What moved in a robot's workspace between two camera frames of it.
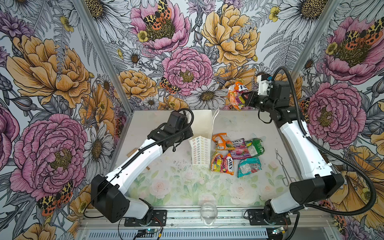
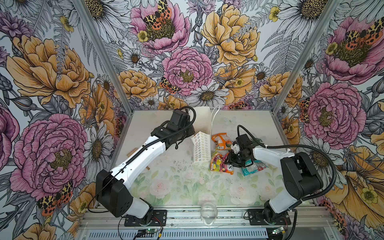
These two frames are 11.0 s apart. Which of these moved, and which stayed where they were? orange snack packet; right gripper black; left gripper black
Moved: right gripper black
Stayed: orange snack packet; left gripper black
